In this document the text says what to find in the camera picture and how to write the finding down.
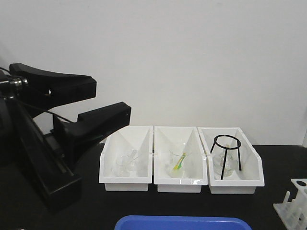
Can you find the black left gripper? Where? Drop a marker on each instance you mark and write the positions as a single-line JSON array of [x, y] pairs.
[[22, 141]]

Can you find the white test tube rack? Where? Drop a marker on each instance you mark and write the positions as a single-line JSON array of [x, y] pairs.
[[293, 214]]

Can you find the left white storage bin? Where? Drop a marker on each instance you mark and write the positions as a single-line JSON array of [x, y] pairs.
[[119, 143]]

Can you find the white storage bin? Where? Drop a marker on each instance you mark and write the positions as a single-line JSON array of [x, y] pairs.
[[164, 136], [119, 143], [241, 182]]

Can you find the glassware in left bin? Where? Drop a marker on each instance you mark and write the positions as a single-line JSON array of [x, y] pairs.
[[133, 163]]

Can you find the blue plastic tray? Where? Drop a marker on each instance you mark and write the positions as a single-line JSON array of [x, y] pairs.
[[142, 222]]

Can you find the middle white storage bin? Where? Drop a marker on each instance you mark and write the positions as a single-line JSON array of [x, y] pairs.
[[164, 136]]

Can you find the glass flask in right bin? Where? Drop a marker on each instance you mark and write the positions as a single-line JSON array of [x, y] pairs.
[[224, 162]]

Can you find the right white storage bin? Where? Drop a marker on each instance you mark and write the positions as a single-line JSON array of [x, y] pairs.
[[241, 182]]

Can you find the black wire tripod stand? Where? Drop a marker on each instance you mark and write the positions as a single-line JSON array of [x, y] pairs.
[[227, 147]]

